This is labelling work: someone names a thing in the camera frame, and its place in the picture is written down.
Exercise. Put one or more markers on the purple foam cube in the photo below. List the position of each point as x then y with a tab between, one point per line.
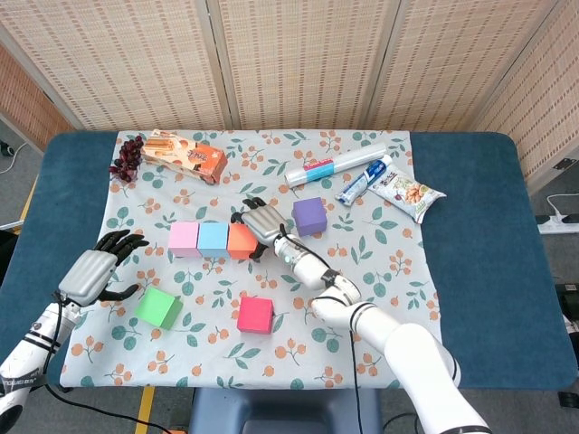
310	214

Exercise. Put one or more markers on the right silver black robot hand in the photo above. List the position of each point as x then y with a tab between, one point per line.
264	223

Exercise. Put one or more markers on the light blue foam cube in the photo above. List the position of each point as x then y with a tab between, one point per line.
212	237

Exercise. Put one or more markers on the orange floor object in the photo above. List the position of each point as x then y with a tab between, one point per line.
176	431

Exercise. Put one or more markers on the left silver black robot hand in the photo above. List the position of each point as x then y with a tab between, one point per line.
86	276

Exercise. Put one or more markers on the bamboo folding screen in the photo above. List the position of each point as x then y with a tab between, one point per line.
294	59

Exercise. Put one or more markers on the pink foam cube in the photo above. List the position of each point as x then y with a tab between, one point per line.
183	237

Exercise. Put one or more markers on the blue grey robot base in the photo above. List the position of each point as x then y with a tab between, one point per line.
285	407

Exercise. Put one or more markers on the white nut snack bag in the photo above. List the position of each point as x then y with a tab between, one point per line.
407	192

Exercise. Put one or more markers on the magenta red foam cube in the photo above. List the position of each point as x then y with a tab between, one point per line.
254	314

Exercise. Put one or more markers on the white power strip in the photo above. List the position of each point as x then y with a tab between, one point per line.
556	224

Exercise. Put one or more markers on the blue white toothpaste tube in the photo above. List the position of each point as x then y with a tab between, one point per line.
362	181

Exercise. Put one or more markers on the black box with label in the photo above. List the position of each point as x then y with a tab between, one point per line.
571	298

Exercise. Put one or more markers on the orange foam cube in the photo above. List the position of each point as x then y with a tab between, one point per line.
240	244

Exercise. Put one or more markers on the dark red grape bunch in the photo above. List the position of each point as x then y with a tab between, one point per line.
129	156

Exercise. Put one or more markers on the black screen hinge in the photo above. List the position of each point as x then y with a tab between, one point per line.
564	163

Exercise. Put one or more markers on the clear cling film roll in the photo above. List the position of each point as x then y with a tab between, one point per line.
316	169

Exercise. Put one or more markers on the yellow floor tape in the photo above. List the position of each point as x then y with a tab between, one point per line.
145	409

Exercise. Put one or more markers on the floral print tablecloth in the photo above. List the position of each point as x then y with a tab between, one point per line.
384	235

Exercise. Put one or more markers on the black plug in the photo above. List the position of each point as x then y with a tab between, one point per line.
4	148

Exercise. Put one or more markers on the green foam cube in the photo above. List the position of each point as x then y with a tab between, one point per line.
156	307

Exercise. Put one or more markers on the orange biscuit box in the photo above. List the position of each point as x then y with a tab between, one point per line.
190	156

